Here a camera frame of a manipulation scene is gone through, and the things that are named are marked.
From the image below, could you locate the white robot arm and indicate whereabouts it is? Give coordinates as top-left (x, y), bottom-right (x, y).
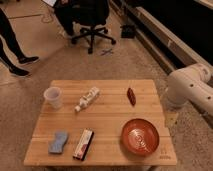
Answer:
top-left (161, 63), bottom-right (213, 129)

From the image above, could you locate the orange ceramic bowl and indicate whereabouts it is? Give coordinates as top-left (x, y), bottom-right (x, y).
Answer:
top-left (121, 118), bottom-right (160, 157)

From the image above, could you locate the dark red pepper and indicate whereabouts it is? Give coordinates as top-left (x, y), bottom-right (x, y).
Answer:
top-left (127, 88), bottom-right (136, 106)

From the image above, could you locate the wooden table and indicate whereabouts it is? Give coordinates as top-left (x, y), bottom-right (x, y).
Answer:
top-left (24, 80), bottom-right (177, 166)

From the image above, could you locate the white plastic bottle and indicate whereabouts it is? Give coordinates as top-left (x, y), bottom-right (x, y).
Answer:
top-left (75, 87), bottom-right (100, 112)

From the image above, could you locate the small black box on floor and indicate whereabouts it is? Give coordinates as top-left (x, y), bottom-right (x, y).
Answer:
top-left (121, 25), bottom-right (135, 38)

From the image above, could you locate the blue sponge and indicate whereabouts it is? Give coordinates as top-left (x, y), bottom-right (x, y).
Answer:
top-left (48, 131), bottom-right (69, 154)

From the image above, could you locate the translucent plastic cup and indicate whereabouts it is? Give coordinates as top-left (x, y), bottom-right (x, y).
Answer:
top-left (43, 87), bottom-right (62, 109)

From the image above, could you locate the black office chair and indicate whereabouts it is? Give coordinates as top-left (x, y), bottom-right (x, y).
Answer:
top-left (71, 0), bottom-right (116, 54)

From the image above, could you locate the seated person in dark clothes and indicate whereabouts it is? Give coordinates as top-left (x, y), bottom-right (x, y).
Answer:
top-left (54, 0), bottom-right (78, 38)

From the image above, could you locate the standing person in black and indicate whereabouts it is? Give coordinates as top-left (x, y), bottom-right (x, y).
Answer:
top-left (0, 8), bottom-right (39, 77)

